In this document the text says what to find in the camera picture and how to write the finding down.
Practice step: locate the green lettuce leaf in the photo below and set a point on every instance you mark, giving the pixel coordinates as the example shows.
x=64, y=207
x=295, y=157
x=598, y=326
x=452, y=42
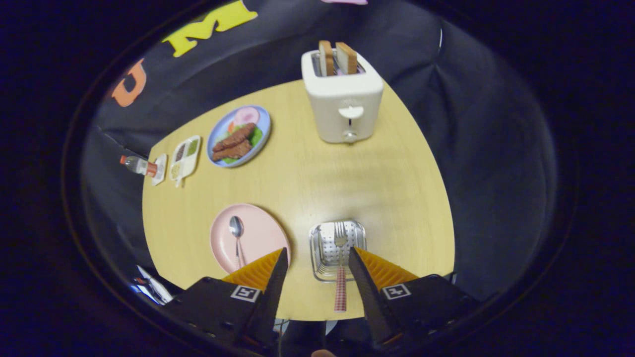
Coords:
x=256, y=137

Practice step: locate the white square coaster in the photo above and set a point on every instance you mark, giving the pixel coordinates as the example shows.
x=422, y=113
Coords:
x=160, y=168

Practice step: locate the black backdrop cloth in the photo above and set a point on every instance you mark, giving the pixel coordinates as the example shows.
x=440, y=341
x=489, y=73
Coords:
x=486, y=148

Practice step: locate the clear plastic bottle red label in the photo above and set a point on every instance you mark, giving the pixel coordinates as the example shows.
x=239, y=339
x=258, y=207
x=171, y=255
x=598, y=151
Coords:
x=139, y=165

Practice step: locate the brown meat strip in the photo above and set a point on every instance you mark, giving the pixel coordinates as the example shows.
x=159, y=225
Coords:
x=232, y=150
x=234, y=137

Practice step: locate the blue plate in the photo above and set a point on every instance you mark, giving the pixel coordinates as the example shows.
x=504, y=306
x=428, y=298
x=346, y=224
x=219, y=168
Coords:
x=221, y=130

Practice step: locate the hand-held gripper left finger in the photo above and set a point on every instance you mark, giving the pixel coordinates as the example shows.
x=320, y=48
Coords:
x=270, y=297

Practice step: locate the toast slice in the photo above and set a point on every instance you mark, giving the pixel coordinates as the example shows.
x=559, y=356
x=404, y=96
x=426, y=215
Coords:
x=326, y=58
x=347, y=57

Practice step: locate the pink plate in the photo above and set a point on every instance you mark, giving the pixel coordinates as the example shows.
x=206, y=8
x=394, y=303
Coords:
x=260, y=233

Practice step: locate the white flat device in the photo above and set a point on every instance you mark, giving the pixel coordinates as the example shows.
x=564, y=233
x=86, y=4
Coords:
x=154, y=286

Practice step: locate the white toaster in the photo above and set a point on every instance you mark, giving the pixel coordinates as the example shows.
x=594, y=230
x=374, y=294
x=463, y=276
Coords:
x=342, y=109

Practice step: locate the white divided condiment tray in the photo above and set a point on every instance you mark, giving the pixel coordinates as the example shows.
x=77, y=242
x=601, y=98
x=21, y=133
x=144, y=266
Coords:
x=185, y=158

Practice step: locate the pink ham slice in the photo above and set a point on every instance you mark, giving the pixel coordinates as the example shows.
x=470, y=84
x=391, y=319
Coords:
x=246, y=115

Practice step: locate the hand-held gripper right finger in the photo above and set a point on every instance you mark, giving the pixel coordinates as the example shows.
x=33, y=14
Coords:
x=369, y=297

